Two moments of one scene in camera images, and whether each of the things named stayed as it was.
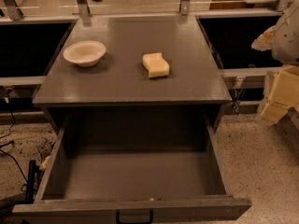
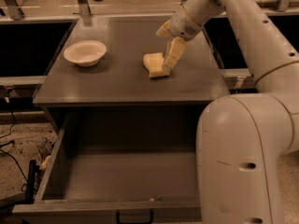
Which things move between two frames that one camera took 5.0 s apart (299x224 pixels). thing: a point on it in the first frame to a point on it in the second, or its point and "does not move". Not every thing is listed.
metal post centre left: [82, 1] does not move
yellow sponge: [155, 64] does not move
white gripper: [287, 40] to [183, 24]
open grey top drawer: [104, 162] does not move
